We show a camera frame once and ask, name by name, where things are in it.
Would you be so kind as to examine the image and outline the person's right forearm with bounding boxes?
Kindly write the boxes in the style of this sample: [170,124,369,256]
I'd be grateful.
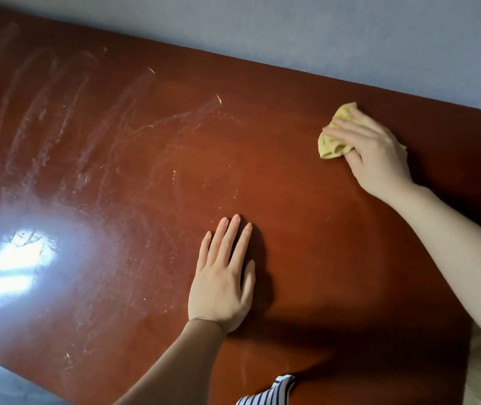
[386,185,481,361]

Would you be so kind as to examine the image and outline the person's left forearm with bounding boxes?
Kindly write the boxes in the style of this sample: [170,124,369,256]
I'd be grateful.
[113,318,229,405]

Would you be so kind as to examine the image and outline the yellow cleaning cloth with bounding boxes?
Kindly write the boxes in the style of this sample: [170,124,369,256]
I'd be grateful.
[318,102,408,160]

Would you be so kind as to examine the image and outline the person's right hand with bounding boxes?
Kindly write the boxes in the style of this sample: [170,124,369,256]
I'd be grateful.
[323,107,417,203]

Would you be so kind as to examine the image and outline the red-brown wooden table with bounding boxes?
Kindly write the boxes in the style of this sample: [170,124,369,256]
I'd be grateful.
[0,2,481,405]

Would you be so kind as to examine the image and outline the blue striped white apron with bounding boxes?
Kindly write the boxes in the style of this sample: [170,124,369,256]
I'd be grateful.
[235,374,296,405]

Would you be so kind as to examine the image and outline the person's left hand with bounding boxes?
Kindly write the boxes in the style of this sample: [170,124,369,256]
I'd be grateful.
[188,214,256,334]

